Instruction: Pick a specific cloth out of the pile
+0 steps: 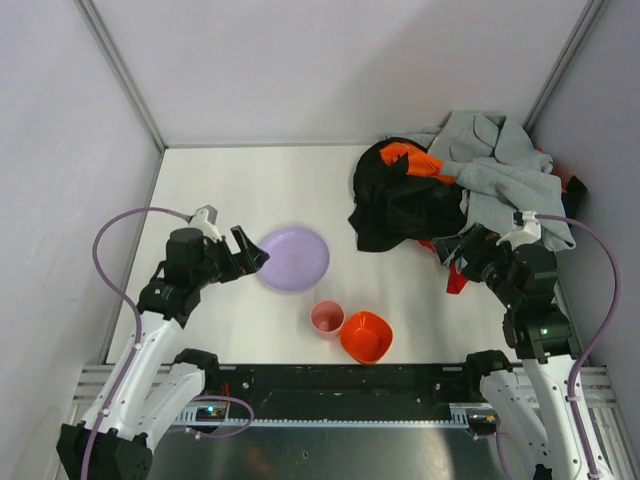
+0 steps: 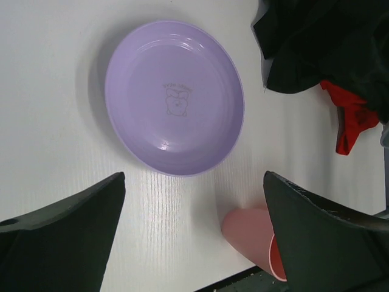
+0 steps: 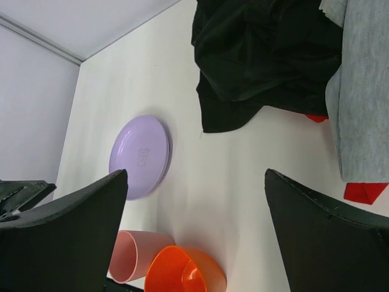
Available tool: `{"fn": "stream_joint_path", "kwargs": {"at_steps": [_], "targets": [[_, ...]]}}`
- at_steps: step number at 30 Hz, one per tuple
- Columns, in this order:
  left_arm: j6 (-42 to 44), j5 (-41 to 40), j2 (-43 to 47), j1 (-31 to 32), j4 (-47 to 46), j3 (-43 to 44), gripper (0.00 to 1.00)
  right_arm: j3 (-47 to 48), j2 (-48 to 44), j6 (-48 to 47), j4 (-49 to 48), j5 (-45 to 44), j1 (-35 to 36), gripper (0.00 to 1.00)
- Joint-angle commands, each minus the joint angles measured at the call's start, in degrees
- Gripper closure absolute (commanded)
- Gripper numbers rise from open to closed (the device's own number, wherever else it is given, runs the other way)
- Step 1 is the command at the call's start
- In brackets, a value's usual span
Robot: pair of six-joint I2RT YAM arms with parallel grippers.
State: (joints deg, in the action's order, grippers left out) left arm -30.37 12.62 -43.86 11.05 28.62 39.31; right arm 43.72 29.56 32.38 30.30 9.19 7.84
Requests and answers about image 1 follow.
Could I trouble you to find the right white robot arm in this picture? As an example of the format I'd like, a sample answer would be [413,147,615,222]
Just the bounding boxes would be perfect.
[432,221,614,479]

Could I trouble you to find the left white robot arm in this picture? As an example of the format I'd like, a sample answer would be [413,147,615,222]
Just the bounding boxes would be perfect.
[56,224,269,479]

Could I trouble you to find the right aluminium frame post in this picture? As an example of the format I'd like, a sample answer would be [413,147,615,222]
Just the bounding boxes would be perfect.
[523,0,609,136]

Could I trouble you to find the red cloth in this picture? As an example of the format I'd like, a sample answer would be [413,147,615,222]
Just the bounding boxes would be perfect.
[418,240,468,295]

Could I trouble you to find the aluminium frame post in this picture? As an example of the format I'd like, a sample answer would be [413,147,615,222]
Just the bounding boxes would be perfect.
[523,0,609,136]
[74,0,166,153]

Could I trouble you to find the orange cloth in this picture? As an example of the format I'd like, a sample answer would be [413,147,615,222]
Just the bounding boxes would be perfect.
[379,140,455,185]

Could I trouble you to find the grey slotted cable duct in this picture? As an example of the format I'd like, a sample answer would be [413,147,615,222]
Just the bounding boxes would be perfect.
[171,404,497,429]

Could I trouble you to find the left aluminium frame post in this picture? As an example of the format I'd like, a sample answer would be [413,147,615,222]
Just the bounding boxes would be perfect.
[74,0,166,153]

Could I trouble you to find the orange plastic bowl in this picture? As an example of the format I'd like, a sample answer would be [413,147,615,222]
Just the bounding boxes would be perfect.
[340,311,394,365]

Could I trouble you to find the pink plastic cup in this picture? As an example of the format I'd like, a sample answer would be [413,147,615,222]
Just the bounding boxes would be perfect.
[310,301,345,340]

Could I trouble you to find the grey cloth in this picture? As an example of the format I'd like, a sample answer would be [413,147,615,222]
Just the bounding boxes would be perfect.
[385,111,565,235]

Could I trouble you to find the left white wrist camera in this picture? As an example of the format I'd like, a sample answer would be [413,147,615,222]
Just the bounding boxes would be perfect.
[188,205,222,242]

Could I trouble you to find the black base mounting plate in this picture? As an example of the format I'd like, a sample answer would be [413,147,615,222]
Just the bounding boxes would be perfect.
[204,364,485,422]

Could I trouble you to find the lilac plastic plate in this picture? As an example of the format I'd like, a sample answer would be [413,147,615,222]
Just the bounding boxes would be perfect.
[258,226,330,293]

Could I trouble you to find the black cloth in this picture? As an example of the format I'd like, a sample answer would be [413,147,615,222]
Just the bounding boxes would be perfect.
[348,137,466,253]

